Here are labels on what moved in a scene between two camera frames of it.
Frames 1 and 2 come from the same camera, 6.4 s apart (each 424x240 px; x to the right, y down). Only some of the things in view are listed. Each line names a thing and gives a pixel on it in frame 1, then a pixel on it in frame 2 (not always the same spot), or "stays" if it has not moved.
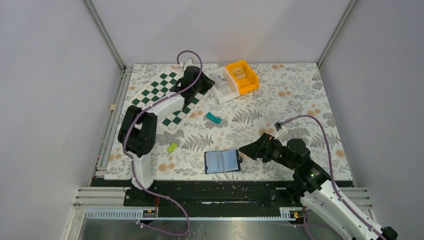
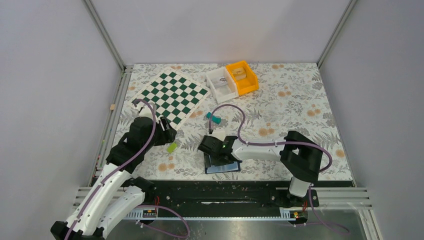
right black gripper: (260, 148) to (215, 162)
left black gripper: (208, 83) to (167, 135)
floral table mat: (292, 100) stays
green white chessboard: (160, 84) stays
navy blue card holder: (221, 161) stays
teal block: (215, 119) stays
